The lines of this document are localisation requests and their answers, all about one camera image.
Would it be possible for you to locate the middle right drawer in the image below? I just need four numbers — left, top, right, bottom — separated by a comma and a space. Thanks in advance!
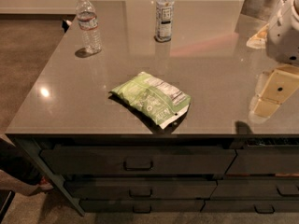
210, 180, 299, 200

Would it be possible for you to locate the clear plastic water bottle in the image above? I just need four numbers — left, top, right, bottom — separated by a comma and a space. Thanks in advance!
76, 0, 102, 54

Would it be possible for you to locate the middle left drawer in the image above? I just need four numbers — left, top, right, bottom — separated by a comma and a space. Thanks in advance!
64, 179, 217, 200

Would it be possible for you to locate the bottom left drawer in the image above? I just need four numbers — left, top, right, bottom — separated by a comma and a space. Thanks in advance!
80, 199, 205, 214

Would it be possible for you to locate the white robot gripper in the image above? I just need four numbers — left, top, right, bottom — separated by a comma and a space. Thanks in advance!
247, 0, 299, 119

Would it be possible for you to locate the top left drawer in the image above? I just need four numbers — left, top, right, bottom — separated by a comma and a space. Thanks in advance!
40, 147, 235, 175

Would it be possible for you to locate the drawer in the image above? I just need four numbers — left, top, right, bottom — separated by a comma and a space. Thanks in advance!
227, 147, 299, 175
40, 147, 235, 175
210, 180, 299, 200
202, 201, 299, 214
80, 199, 205, 214
64, 179, 217, 200

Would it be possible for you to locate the top right drawer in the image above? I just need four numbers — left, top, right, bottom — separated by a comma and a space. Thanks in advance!
227, 147, 299, 175

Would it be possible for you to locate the dark object behind counter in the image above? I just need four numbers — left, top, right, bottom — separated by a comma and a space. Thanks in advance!
62, 20, 72, 33

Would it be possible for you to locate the bottom right drawer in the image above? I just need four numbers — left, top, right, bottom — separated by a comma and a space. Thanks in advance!
202, 201, 299, 214

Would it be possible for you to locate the steel box on counter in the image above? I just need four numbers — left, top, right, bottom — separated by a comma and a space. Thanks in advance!
241, 0, 278, 21

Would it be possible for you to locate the blue label plastic bottle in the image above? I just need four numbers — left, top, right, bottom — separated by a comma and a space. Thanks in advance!
155, 0, 175, 43

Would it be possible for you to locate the person leg and foot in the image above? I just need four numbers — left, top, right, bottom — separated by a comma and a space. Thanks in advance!
0, 139, 54, 192

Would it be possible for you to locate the green jalapeno chip bag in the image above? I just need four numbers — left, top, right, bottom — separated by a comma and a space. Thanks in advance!
110, 72, 191, 129

